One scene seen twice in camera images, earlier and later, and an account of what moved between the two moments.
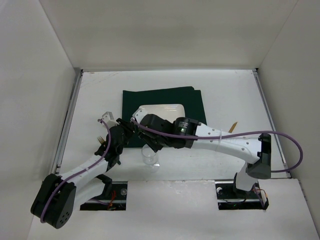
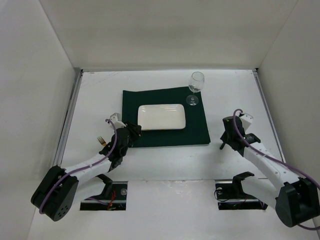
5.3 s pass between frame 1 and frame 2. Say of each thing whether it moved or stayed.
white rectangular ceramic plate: stayed
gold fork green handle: stayed
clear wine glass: moved
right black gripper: moved
